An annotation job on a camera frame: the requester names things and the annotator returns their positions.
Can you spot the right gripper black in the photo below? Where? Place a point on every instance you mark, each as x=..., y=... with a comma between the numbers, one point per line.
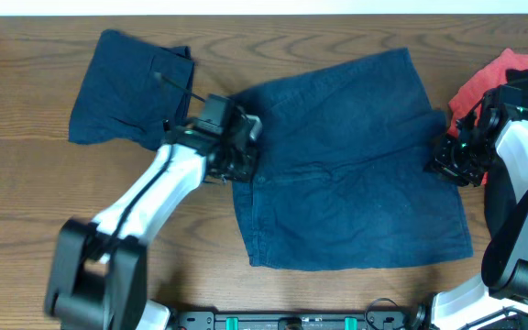
x=441, y=162

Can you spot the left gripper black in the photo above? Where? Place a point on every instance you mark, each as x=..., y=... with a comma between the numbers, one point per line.
x=238, y=163

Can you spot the navy blue shorts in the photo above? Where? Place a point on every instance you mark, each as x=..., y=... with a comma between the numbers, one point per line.
x=341, y=181

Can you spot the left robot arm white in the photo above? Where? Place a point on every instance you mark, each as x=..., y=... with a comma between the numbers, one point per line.
x=99, y=273

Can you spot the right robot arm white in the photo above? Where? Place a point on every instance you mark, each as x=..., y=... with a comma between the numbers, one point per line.
x=497, y=298

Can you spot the red garment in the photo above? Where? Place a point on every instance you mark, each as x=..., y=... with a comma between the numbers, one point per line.
x=479, y=87

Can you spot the black garment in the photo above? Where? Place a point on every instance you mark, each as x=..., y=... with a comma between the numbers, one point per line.
x=499, y=196

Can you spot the folded navy cloth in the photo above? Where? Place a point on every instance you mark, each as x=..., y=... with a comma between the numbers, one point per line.
x=131, y=88

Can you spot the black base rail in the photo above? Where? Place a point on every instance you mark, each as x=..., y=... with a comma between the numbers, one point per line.
x=381, y=314

